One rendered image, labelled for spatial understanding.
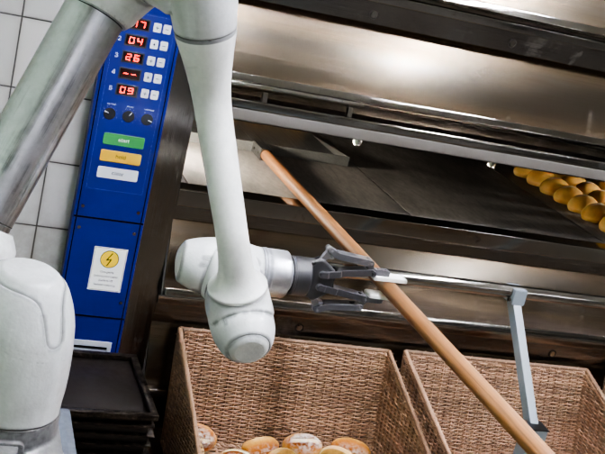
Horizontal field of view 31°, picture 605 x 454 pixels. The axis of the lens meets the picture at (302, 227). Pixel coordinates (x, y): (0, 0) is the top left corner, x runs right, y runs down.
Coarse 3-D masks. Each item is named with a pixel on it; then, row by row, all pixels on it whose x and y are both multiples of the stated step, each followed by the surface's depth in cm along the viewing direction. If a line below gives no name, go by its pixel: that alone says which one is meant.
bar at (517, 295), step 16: (400, 272) 229; (416, 272) 231; (448, 288) 233; (464, 288) 234; (480, 288) 235; (496, 288) 236; (512, 288) 238; (528, 288) 239; (544, 288) 241; (512, 304) 238; (576, 304) 244; (592, 304) 245; (512, 320) 237; (512, 336) 237; (528, 368) 232; (528, 384) 230; (528, 400) 228; (528, 416) 227; (544, 432) 224
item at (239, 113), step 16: (240, 112) 230; (256, 112) 232; (304, 128) 236; (320, 128) 237; (336, 128) 238; (352, 128) 239; (400, 144) 243; (416, 144) 244; (432, 144) 246; (448, 144) 247; (496, 160) 251; (512, 160) 253; (528, 160) 254; (544, 160) 255; (576, 176) 259; (592, 176) 260
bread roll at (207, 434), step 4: (200, 424) 256; (200, 428) 254; (204, 428) 255; (208, 428) 256; (200, 432) 253; (204, 432) 254; (208, 432) 254; (212, 432) 256; (204, 436) 253; (208, 436) 254; (212, 436) 255; (204, 440) 253; (208, 440) 254; (212, 440) 255; (216, 440) 256; (204, 444) 253; (208, 444) 254; (212, 444) 255; (204, 448) 254; (208, 448) 255
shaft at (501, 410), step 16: (272, 160) 283; (288, 176) 270; (304, 192) 258; (320, 208) 248; (336, 224) 238; (336, 240) 234; (352, 240) 229; (368, 256) 221; (384, 288) 208; (400, 304) 201; (416, 320) 194; (432, 336) 188; (448, 352) 182; (464, 368) 176; (480, 384) 171; (480, 400) 170; (496, 400) 166; (496, 416) 165; (512, 416) 162; (512, 432) 160; (528, 432) 158; (528, 448) 156; (544, 448) 154
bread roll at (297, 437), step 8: (288, 440) 262; (296, 440) 262; (304, 440) 262; (312, 440) 263; (320, 440) 265; (288, 448) 262; (296, 448) 261; (304, 448) 261; (312, 448) 262; (320, 448) 264
